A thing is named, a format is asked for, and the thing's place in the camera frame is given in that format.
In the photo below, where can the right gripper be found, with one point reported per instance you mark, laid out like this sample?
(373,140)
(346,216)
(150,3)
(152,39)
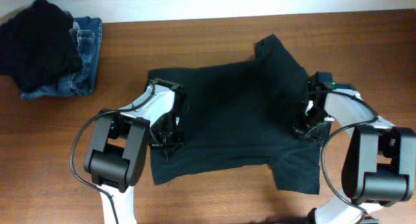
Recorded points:
(323,134)

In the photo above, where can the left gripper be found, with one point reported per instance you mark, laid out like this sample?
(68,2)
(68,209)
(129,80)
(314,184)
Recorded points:
(169,147)

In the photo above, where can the black Nike t-shirt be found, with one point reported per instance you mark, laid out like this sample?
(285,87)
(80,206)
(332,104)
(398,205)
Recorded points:
(243,114)

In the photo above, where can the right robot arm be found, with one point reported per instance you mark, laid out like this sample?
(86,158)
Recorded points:
(379,167)

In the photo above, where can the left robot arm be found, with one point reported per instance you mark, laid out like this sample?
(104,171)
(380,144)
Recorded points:
(116,155)

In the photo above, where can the folded blue jeans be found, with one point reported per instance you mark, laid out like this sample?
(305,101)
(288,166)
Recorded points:
(86,35)

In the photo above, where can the black folded garment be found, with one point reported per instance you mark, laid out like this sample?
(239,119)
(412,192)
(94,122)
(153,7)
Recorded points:
(37,48)

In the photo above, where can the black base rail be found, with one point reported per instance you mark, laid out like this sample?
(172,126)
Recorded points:
(368,220)

